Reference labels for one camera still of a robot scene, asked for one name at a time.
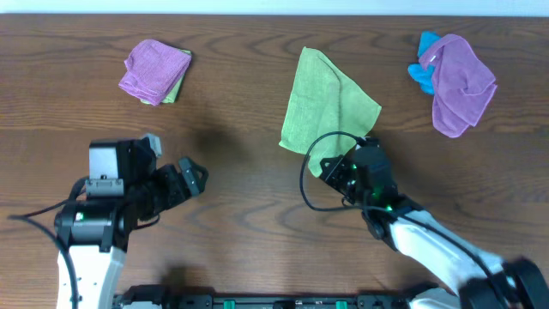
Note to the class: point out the folded purple cloth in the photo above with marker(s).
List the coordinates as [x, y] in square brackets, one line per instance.
[152, 69]

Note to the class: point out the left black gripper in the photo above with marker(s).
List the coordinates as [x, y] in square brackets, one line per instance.
[172, 182]

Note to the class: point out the folded green cloth underneath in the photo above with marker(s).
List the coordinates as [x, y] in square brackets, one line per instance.
[173, 94]

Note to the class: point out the blue cloth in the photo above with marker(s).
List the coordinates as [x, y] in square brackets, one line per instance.
[417, 73]

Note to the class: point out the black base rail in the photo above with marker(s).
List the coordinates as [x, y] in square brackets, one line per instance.
[157, 296]

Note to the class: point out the crumpled purple cloth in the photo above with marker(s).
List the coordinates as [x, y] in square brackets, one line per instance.
[463, 86]

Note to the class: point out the green microfiber cloth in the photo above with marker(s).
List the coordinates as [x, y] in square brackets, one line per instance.
[323, 100]

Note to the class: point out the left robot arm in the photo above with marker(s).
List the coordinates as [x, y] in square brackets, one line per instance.
[95, 244]

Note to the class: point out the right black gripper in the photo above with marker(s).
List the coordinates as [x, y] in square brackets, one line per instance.
[341, 163]

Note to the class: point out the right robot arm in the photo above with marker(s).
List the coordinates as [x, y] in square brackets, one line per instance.
[474, 278]

